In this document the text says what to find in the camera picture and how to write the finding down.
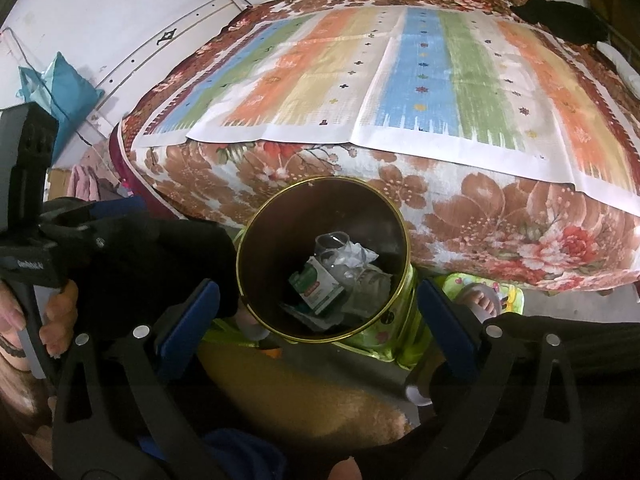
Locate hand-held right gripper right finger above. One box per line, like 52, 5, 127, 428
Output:
418, 278, 584, 480

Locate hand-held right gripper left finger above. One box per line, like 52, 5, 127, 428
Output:
52, 279, 222, 480

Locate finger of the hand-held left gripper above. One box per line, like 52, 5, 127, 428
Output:
41, 195, 147, 257

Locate white paper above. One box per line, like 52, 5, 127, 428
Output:
345, 242, 381, 269

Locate white cardboard medicine box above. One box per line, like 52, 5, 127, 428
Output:
287, 256, 346, 317

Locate brown gold-rimmed bin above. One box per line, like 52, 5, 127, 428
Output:
235, 176, 412, 344

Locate person's left forearm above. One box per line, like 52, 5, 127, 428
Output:
0, 352, 57, 443

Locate person's left hand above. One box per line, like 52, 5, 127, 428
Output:
0, 279, 80, 362

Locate person's foot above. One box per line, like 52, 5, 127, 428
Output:
457, 282, 506, 324

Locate black trousers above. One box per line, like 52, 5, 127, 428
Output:
65, 197, 241, 352

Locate blue bag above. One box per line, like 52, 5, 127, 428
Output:
17, 51, 104, 162

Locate dark blue cloth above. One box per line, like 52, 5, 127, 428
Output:
140, 427, 287, 480

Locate white bed headboard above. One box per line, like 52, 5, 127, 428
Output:
65, 0, 252, 132

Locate striped colourful mat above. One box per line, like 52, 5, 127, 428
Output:
145, 5, 640, 199

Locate black cloth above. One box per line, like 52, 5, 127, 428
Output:
512, 0, 609, 44

